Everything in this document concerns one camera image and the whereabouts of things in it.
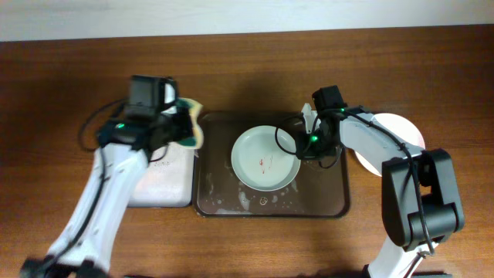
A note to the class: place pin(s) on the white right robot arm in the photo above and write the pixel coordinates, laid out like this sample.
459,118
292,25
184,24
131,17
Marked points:
420,202

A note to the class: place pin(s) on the black tray with white liner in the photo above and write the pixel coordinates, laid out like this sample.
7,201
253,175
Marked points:
156,177

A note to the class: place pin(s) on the pink stained plate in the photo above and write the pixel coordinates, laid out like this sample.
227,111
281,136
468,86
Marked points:
402,127

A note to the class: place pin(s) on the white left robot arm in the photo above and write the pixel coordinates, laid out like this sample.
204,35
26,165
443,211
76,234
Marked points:
84,247

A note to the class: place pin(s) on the brown plastic tray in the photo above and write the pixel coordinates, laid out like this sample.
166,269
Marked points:
316,192

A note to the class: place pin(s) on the green and yellow sponge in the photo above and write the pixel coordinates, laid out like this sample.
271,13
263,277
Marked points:
194,138

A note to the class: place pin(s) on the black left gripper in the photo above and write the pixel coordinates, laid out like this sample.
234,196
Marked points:
182,116

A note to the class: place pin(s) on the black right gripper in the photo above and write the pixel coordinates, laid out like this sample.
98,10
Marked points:
306,152

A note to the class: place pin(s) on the light green stained plate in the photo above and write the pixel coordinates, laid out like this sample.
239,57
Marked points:
262,158

